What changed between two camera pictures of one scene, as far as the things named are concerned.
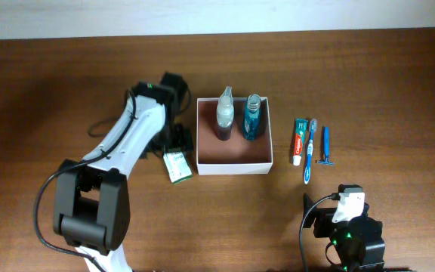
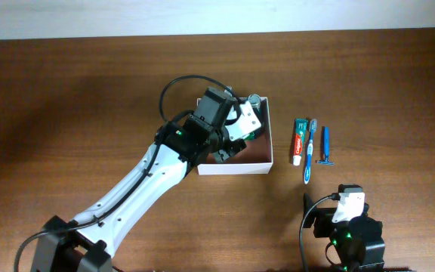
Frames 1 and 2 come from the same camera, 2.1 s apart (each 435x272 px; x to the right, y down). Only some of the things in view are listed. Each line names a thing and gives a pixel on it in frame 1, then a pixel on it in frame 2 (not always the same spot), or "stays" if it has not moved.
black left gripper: (180, 140) → (231, 148)
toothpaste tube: (300, 128) stays
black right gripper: (316, 217) stays
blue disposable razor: (326, 162) stays
